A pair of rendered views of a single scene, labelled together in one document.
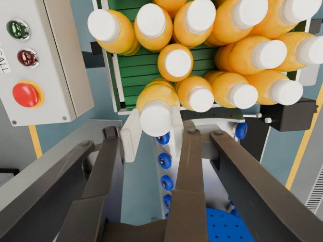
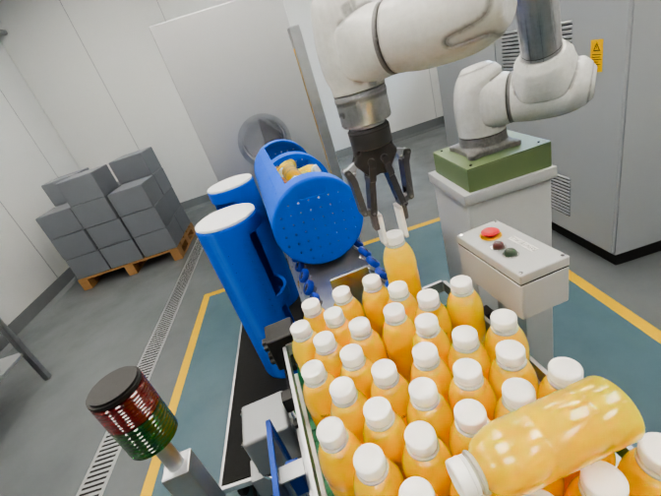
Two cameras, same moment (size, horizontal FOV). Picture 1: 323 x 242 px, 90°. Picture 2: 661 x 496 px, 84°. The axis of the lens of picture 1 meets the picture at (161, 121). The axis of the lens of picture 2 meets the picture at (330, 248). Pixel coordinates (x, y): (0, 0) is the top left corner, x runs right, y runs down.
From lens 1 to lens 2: 64 cm
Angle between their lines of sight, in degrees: 43
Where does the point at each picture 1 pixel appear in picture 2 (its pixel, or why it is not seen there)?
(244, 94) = (341, 291)
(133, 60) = not seen: hidden behind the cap
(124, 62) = not seen: hidden behind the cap
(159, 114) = (392, 235)
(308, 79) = (252, 408)
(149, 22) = (427, 293)
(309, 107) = (271, 337)
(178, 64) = (396, 285)
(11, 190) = (535, 214)
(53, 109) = (471, 235)
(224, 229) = (312, 246)
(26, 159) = (614, 281)
